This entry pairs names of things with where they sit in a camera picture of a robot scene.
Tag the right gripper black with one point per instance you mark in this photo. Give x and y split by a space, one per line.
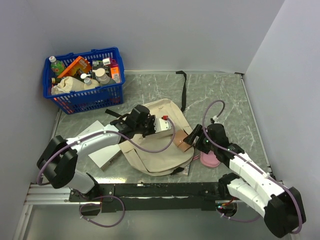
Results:
199 132

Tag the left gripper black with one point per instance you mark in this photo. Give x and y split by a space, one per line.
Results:
151 119

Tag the brown leather wallet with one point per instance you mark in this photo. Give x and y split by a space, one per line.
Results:
178 140

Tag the cream canvas backpack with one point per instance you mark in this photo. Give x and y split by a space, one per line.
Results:
156 154

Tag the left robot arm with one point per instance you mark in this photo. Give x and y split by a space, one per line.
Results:
59 160

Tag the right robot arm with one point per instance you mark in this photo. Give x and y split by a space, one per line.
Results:
280 207

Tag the pink pencil case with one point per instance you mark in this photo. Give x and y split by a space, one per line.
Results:
209 160

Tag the floral cover book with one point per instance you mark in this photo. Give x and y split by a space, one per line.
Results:
186 169

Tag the white book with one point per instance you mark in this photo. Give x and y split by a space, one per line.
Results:
102 157

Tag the grey pump bottle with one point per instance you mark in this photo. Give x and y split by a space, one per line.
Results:
102 77

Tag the pink orange carton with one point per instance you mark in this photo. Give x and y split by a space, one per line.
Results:
115 71

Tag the cream lotion bottle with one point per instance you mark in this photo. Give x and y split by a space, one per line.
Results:
89 83

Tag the blue plastic basket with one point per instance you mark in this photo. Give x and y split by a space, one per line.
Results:
82 101

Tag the black product box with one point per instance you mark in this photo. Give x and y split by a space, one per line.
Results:
97 64

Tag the beige cloth pouch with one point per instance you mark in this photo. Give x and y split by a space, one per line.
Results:
67 85

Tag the orange snack box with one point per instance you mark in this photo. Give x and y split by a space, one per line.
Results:
79 66

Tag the green soda bottle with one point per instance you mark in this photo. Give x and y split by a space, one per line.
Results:
56 66

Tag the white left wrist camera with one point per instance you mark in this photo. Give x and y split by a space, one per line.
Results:
162 124

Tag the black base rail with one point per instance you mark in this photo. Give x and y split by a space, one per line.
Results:
113 197

